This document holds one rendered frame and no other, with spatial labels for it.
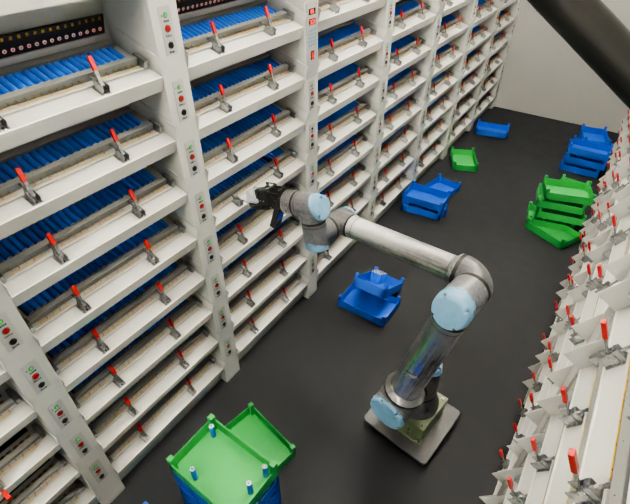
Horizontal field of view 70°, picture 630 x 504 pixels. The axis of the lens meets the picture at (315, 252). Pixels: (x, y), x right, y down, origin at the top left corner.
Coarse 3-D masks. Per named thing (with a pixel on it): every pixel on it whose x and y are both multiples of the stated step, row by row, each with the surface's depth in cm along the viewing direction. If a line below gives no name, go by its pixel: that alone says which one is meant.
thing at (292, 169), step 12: (288, 144) 210; (300, 156) 210; (288, 168) 205; (300, 168) 209; (264, 180) 195; (276, 180) 197; (288, 180) 205; (240, 192) 187; (252, 192) 189; (228, 204) 181; (216, 216) 175; (228, 216) 177; (216, 228) 174
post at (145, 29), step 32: (128, 0) 120; (160, 0) 119; (128, 32) 127; (160, 32) 123; (160, 96) 134; (192, 128) 145; (160, 160) 152; (192, 192) 155; (192, 224) 162; (192, 256) 175; (224, 288) 192; (224, 352) 210
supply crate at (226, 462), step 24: (216, 432) 160; (168, 456) 146; (192, 456) 153; (216, 456) 153; (240, 456) 153; (264, 456) 148; (192, 480) 147; (216, 480) 147; (240, 480) 147; (264, 480) 147
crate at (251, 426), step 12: (252, 408) 206; (240, 420) 206; (252, 420) 207; (264, 420) 203; (240, 432) 202; (252, 432) 202; (264, 432) 202; (276, 432) 198; (252, 444) 198; (264, 444) 198; (276, 444) 198; (288, 444) 194; (276, 456) 194; (288, 456) 189
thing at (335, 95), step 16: (352, 64) 242; (368, 64) 242; (320, 80) 222; (336, 80) 225; (352, 80) 233; (368, 80) 238; (320, 96) 213; (336, 96) 219; (352, 96) 225; (320, 112) 207
